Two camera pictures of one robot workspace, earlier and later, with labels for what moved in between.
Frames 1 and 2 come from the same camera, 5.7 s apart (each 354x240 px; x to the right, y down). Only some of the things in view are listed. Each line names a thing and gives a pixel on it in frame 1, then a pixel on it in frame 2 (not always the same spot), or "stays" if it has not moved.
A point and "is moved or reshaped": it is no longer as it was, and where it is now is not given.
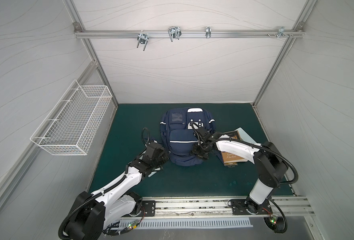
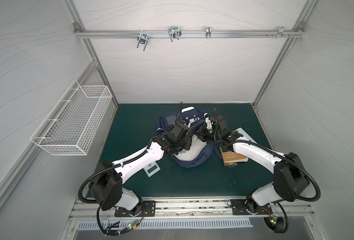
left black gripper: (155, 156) -> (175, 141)
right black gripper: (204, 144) -> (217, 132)
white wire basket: (71, 127) stays
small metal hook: (208, 32) stays
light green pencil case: (245, 136) stays
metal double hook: (174, 32) stays
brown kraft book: (230, 160) stays
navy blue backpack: (177, 129) is moved or reshaped
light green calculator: (153, 172) stays
